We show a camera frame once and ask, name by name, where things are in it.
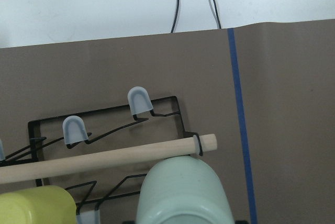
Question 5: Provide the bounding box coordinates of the wooden dowel rack handle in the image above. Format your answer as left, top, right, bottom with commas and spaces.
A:
1, 134, 217, 184

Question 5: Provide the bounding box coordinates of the mint green plastic cup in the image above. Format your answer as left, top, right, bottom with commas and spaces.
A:
135, 156, 235, 223

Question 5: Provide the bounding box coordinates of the yellow plastic cup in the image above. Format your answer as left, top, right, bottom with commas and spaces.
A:
1, 186, 76, 223

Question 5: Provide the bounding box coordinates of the brown paper table mat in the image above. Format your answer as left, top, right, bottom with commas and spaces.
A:
1, 20, 334, 223

